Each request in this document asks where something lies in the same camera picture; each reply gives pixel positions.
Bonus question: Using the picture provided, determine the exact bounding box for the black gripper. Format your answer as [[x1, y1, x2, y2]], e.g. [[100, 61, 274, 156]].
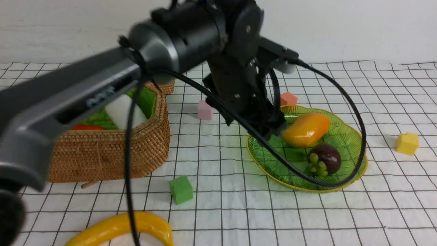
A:
[[203, 58, 287, 139]]

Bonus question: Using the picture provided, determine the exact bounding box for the orange yellow mango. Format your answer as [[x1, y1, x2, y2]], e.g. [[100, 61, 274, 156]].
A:
[[282, 112, 330, 148]]

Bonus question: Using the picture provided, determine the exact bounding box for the dark purple mangosteen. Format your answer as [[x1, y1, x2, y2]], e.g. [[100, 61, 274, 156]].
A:
[[306, 142, 342, 177]]

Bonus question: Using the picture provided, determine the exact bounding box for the white radish with leaves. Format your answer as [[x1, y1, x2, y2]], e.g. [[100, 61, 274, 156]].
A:
[[105, 94, 148, 130]]

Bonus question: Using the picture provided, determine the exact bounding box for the orange carrot with leaves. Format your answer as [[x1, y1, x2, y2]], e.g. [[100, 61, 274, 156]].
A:
[[71, 124, 105, 131]]

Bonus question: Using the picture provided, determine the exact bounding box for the yellow banana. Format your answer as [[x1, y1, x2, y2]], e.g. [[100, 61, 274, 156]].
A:
[[65, 211, 174, 246]]

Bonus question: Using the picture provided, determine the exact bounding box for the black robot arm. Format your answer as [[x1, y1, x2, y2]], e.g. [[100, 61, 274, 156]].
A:
[[1, 0, 286, 246]]

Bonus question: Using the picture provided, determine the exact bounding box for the pink foam cube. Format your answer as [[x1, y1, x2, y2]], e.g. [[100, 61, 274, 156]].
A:
[[197, 100, 213, 121]]

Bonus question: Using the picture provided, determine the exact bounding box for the orange foam cube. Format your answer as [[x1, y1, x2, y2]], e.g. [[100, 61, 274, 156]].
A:
[[280, 92, 298, 106]]

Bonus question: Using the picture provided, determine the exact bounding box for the woven rattan basket lid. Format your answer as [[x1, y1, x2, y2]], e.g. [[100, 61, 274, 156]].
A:
[[147, 79, 175, 95]]

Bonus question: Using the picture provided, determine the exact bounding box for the black white checkered tablecloth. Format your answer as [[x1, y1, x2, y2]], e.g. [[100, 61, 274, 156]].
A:
[[0, 61, 437, 246]]

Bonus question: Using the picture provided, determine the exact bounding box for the green foam cube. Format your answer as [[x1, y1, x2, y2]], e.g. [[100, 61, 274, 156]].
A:
[[169, 175, 194, 205]]

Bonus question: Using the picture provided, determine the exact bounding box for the green glass leaf plate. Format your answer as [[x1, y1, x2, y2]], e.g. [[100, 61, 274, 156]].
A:
[[245, 105, 362, 193]]

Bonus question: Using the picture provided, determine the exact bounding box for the yellow foam cube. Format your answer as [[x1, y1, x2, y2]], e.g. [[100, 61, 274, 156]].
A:
[[395, 132, 419, 156]]

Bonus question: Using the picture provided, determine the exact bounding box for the woven rattan basket green lining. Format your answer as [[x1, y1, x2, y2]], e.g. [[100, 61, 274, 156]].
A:
[[48, 84, 170, 183]]

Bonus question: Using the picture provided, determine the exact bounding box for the black cable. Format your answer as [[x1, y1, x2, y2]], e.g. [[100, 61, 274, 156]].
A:
[[124, 58, 367, 246]]

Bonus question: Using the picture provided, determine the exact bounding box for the wrist camera with silver cap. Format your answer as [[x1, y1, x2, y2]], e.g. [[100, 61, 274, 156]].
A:
[[256, 37, 299, 74]]

